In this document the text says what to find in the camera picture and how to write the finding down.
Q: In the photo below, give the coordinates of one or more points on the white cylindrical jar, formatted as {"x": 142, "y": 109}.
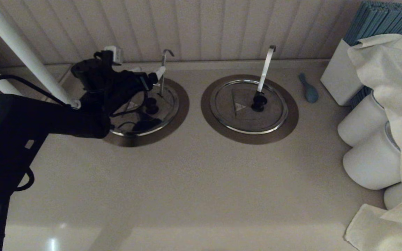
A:
{"x": 370, "y": 164}
{"x": 359, "y": 122}
{"x": 393, "y": 198}

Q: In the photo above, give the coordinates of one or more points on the blue ridged packet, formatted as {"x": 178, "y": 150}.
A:
{"x": 359, "y": 97}

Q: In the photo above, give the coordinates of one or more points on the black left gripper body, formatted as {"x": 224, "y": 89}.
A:
{"x": 113, "y": 87}

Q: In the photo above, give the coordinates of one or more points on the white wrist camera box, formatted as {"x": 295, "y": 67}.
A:
{"x": 117, "y": 54}

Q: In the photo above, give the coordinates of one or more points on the small blue plastic spoon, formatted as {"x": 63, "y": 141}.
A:
{"x": 311, "y": 94}

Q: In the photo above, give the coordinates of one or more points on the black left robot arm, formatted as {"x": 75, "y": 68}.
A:
{"x": 30, "y": 118}

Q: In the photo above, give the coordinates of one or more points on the cream cloth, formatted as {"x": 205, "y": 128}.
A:
{"x": 396, "y": 87}

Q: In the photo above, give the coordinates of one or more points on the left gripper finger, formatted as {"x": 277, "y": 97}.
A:
{"x": 136, "y": 69}
{"x": 158, "y": 74}

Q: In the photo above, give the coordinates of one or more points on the white rectangular holder box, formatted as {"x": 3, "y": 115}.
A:
{"x": 339, "y": 79}

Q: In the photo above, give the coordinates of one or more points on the steel hinged lid black knob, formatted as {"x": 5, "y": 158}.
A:
{"x": 169, "y": 104}
{"x": 267, "y": 115}

